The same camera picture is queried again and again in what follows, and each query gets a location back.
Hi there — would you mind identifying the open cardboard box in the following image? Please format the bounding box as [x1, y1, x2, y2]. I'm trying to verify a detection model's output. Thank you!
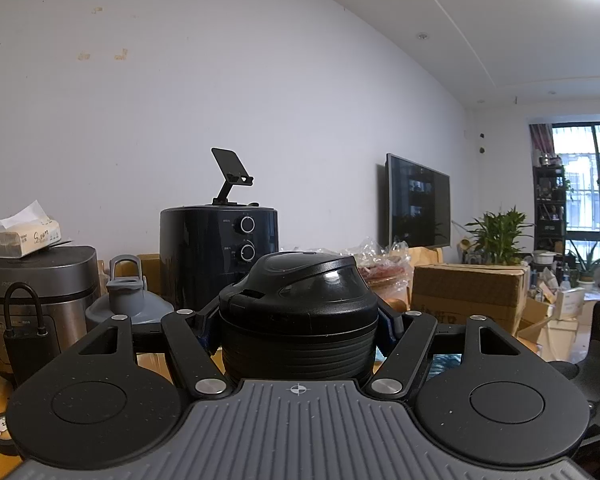
[516, 297, 586, 361]

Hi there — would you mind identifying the barred window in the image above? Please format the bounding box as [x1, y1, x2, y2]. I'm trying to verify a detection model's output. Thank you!
[550, 122, 600, 233]

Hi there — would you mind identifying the grey bottle with handle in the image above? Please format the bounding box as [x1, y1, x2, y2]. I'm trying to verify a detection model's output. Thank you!
[85, 254, 175, 333]

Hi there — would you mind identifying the black air fryer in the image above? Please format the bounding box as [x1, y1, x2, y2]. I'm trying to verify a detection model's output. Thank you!
[159, 204, 281, 313]

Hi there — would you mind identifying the black power bank with cable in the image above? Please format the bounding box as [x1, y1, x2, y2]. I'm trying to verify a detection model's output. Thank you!
[2, 282, 63, 386]

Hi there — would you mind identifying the black phone stand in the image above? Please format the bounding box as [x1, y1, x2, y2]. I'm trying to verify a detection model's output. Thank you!
[211, 147, 255, 206]

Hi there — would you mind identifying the black shelf with items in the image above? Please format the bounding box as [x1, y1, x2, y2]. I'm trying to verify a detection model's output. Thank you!
[532, 165, 567, 256]

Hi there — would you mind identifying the white tissue pack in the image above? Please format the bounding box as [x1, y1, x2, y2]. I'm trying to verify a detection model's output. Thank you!
[0, 200, 63, 260]

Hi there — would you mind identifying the blue wrapped packet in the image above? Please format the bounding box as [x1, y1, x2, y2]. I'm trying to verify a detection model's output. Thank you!
[427, 353, 463, 378]

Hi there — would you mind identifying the clear bag of food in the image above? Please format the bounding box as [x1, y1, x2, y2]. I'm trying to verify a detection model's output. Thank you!
[347, 239, 413, 306]

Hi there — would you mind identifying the black tape roll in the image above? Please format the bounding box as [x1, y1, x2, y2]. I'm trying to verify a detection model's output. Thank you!
[0, 410, 23, 456]

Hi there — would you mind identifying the closed cardboard box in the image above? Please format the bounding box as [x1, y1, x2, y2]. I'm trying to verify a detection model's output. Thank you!
[411, 262, 531, 337]

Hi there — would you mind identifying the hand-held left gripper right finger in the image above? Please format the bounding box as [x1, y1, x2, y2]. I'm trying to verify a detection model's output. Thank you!
[365, 302, 523, 401]

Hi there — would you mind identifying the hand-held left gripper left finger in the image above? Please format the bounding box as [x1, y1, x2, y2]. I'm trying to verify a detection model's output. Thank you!
[77, 296, 233, 401]

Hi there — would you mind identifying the green potted plant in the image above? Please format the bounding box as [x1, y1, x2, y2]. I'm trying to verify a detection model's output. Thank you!
[452, 206, 536, 267]

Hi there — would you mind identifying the wall television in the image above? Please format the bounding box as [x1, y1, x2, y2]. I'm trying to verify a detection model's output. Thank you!
[385, 152, 452, 251]

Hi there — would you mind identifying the grey rice cooker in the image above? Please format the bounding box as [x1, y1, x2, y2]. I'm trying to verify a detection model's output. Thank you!
[0, 245, 100, 386]

